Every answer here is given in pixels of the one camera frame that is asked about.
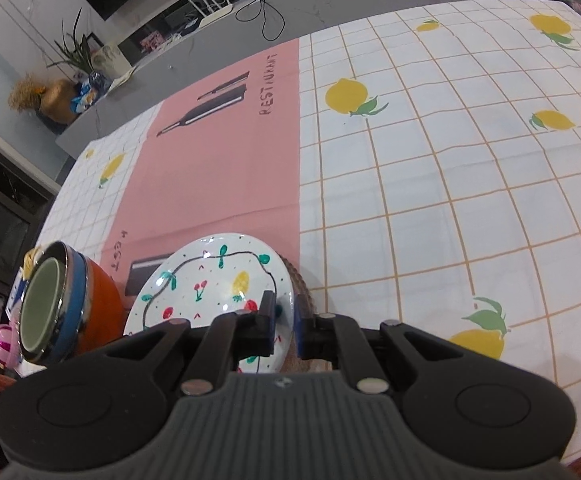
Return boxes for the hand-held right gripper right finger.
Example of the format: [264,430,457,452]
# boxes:
[295,295,459,395]

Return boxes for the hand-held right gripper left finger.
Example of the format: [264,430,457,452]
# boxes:
[103,291,277,395]

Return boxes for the white painted plate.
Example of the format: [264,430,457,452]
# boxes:
[123,232,294,374]

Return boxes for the orange steel bowl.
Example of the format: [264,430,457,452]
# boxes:
[45,241,128,366]

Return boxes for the green ceramic bowl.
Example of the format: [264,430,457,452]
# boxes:
[22,258,66,356]

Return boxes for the pink bottle print table runner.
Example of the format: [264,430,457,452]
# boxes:
[98,37,302,302]

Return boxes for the white lemon grid tablecloth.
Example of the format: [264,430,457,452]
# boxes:
[35,0,581,466]

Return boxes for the pink striped ornament ball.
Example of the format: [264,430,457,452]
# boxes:
[0,323,22,369]

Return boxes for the white paper sheet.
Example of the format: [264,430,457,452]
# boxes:
[105,65,137,94]

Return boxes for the dark glass cabinet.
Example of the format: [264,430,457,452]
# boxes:
[0,125,66,311]

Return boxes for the blue snack packets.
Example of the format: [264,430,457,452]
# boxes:
[72,82,97,112]

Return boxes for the golden vase with dried flowers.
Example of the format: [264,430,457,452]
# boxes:
[8,74,80,124]

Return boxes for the green plant in white pot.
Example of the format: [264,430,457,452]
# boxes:
[47,7,132,82]

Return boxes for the white router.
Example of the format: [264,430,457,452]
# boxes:
[187,0,232,27]

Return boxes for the black cable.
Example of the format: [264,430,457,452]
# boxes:
[234,0,287,42]

